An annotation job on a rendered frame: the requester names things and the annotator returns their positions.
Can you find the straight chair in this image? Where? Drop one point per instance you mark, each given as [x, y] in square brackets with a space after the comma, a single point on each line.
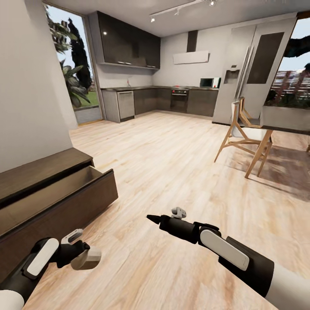
[252, 135]
[252, 122]

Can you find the pillar candle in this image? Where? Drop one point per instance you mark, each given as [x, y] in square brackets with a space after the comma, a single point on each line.
[88, 259]

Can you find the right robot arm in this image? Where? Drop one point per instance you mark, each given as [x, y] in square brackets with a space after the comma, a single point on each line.
[278, 285]

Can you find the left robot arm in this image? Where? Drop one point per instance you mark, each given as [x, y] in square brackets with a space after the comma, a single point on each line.
[18, 286]

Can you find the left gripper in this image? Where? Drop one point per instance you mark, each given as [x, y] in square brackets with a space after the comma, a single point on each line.
[73, 251]

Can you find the microwave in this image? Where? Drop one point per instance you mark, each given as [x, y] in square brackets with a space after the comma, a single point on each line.
[210, 82]

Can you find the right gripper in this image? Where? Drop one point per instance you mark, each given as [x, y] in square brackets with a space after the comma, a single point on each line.
[171, 225]

